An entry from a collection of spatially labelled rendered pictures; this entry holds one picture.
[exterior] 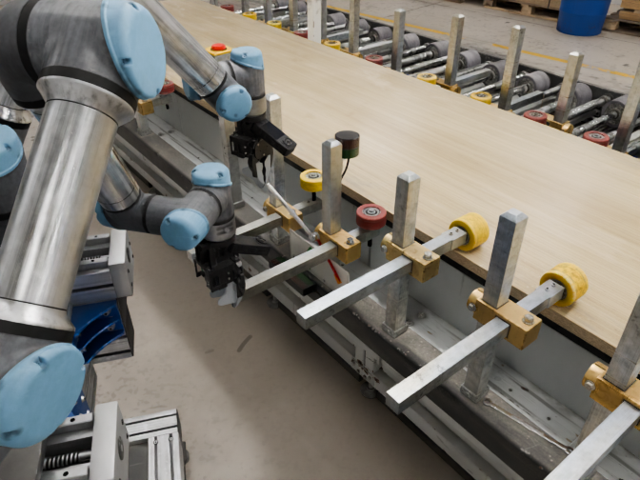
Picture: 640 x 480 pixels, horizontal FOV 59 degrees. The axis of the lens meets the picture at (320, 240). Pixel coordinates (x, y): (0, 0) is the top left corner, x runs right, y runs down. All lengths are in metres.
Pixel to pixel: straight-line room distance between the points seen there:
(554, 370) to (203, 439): 1.22
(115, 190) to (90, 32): 0.36
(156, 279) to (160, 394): 0.71
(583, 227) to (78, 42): 1.23
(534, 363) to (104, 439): 0.98
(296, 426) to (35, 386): 1.52
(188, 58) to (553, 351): 1.01
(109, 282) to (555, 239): 1.04
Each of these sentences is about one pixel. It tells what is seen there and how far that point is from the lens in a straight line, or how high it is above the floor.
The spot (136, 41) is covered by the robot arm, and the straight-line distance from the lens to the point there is 0.74.
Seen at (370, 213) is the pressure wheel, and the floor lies 0.91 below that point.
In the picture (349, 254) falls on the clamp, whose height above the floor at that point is 0.85.
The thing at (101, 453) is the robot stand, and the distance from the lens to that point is 0.90.
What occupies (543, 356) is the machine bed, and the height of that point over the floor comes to 0.71.
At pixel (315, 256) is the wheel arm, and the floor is 0.86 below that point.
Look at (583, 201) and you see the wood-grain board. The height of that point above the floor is 0.90.
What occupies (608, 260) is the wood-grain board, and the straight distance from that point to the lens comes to 1.46.
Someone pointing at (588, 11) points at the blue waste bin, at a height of 0.25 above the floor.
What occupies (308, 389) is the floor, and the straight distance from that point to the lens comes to 2.21.
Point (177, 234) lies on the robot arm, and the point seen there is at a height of 1.13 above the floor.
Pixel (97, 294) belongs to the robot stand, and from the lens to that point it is 1.27.
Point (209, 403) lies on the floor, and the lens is 2.21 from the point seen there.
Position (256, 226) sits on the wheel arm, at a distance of 1.58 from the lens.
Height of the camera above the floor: 1.69
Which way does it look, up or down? 35 degrees down
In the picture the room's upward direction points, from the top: 1 degrees counter-clockwise
